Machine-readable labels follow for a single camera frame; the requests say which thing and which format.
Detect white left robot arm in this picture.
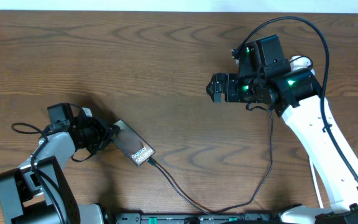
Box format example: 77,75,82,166
0,103,120,223

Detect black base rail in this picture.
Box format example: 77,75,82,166
114,213,280,224

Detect black charger cable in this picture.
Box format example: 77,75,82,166
147,55,314,216

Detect white power strip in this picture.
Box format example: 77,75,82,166
289,55,315,75

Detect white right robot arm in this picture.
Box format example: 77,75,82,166
206,35,358,223

